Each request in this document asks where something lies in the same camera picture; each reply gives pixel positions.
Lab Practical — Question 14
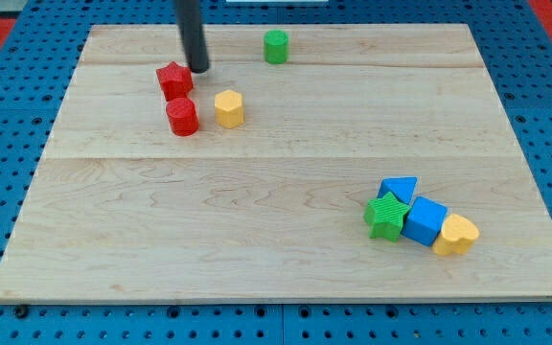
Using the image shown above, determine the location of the blue cube block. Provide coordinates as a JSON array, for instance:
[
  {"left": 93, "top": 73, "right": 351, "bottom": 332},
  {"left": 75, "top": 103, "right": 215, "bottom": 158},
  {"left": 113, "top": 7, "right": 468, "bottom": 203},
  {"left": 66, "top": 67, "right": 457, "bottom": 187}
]
[{"left": 402, "top": 196, "right": 448, "bottom": 246}]

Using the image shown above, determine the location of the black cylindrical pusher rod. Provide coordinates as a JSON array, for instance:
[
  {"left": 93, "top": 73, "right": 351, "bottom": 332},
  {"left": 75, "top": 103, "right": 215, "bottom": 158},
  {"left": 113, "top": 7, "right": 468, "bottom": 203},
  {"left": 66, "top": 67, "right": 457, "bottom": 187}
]
[{"left": 172, "top": 0, "right": 210, "bottom": 74}]

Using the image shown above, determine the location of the yellow heart block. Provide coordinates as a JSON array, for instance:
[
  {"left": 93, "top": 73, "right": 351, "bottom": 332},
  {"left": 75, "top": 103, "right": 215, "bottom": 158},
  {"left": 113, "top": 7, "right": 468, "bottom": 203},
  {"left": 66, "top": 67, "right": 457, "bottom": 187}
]
[{"left": 431, "top": 214, "right": 480, "bottom": 256}]

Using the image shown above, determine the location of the blue triangle block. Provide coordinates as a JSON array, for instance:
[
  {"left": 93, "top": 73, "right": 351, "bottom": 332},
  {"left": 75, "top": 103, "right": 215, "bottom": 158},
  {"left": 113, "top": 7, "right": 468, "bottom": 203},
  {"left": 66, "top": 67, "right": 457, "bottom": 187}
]
[{"left": 377, "top": 176, "right": 418, "bottom": 204}]

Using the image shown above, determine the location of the red cylinder block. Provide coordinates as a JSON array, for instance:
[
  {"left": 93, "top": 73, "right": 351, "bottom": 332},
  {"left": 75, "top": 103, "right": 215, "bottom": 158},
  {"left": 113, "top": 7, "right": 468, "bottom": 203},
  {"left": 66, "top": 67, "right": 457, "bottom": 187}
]
[{"left": 166, "top": 98, "right": 199, "bottom": 136}]

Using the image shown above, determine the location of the green star block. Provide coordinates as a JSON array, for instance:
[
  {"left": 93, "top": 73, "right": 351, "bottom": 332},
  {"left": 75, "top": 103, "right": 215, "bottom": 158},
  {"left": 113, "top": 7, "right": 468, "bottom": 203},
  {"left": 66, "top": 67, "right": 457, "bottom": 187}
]
[{"left": 363, "top": 192, "right": 411, "bottom": 242}]

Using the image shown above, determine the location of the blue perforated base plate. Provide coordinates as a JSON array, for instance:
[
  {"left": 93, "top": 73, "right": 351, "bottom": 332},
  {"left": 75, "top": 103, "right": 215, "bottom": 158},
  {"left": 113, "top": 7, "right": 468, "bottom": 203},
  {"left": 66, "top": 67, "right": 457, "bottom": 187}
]
[{"left": 0, "top": 1, "right": 552, "bottom": 344}]

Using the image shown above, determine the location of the light wooden board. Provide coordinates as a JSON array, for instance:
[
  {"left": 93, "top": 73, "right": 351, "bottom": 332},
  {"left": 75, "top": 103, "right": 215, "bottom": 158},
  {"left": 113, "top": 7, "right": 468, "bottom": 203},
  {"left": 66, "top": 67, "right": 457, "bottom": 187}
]
[{"left": 0, "top": 24, "right": 552, "bottom": 305}]

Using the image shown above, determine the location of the green cylinder block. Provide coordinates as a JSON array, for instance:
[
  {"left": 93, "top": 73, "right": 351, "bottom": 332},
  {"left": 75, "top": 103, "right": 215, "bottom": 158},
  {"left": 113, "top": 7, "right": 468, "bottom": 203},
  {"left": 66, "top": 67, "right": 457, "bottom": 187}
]
[{"left": 264, "top": 30, "right": 288, "bottom": 64}]

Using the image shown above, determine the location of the yellow hexagon block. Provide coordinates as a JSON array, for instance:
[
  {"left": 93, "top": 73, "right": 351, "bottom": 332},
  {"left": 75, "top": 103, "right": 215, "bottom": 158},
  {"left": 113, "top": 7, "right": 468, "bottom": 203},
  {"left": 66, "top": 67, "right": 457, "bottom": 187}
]
[{"left": 215, "top": 89, "right": 244, "bottom": 128}]

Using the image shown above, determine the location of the red star block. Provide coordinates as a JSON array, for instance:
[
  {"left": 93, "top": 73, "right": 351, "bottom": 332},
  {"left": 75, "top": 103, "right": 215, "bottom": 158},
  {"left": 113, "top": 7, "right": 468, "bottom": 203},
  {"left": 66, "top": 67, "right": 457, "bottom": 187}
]
[{"left": 156, "top": 61, "right": 194, "bottom": 102}]

